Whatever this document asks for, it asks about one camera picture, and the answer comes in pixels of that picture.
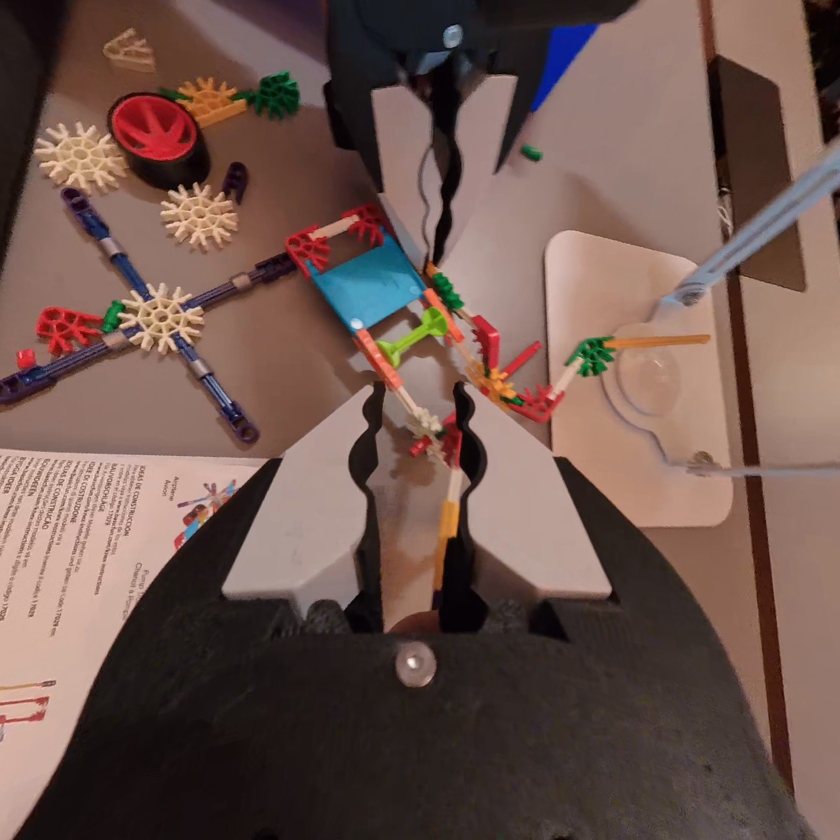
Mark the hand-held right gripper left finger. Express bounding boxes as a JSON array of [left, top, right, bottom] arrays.
[[222, 382, 388, 634]]

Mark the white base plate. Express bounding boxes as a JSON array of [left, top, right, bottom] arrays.
[[543, 230, 735, 529]]

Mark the white snowflake connector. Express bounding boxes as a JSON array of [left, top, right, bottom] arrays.
[[159, 184, 238, 250], [34, 121, 129, 196]]

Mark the black wheel red hub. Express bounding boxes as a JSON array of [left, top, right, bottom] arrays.
[[107, 93, 211, 191]]

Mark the colourful toy construction model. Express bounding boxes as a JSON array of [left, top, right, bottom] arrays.
[[285, 205, 711, 608]]

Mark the green round connector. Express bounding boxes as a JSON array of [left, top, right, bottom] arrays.
[[248, 71, 301, 120]]

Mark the yellow fan connector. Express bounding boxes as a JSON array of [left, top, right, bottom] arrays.
[[172, 77, 249, 129]]

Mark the blue plastic bin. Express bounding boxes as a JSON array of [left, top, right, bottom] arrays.
[[530, 23, 601, 112]]

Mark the clear suction dome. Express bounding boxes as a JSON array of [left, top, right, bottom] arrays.
[[613, 325, 683, 417]]

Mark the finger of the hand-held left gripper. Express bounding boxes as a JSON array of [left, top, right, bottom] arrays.
[[369, 84, 439, 271], [430, 72, 521, 265]]

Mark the dark rectangular plate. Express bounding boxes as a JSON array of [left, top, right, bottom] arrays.
[[709, 56, 807, 293]]

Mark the pale wedge connector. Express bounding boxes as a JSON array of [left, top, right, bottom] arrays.
[[103, 28, 157, 73]]

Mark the blue rod cross assembly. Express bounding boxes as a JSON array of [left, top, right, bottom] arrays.
[[0, 187, 299, 444]]

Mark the red connector with green clip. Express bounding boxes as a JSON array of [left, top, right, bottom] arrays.
[[36, 301, 126, 355]]

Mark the instruction booklet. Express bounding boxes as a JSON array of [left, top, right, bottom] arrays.
[[0, 448, 273, 840]]

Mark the white mount bracket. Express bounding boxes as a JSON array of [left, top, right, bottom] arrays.
[[600, 289, 716, 475]]

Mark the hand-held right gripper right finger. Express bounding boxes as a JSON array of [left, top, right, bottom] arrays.
[[436, 381, 616, 634]]

